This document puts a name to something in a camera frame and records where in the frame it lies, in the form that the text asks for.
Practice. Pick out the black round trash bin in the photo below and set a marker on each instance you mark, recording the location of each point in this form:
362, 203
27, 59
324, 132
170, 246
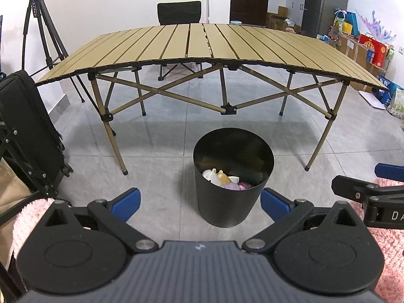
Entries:
230, 155

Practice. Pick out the pink satin cloth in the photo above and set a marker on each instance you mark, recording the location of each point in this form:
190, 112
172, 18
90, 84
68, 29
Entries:
237, 186

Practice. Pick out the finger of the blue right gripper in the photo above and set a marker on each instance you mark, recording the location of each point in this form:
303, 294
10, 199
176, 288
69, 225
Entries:
388, 171

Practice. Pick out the grey refrigerator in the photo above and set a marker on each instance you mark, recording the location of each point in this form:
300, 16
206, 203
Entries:
318, 16

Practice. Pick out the black camera tripod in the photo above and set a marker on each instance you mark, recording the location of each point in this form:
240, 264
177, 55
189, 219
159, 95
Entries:
38, 10

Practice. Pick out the black suitcase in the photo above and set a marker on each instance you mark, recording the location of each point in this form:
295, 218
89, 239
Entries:
25, 122

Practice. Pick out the white mop handle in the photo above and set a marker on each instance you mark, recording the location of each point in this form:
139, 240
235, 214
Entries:
207, 11

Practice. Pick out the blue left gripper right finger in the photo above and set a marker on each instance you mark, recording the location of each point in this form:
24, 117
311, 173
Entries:
274, 204

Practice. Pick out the red gift box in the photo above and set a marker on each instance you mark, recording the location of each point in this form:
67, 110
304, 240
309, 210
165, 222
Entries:
376, 51

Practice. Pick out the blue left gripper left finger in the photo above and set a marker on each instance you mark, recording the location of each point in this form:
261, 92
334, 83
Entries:
125, 205

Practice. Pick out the black folding chair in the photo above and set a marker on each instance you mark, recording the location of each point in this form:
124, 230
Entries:
178, 17

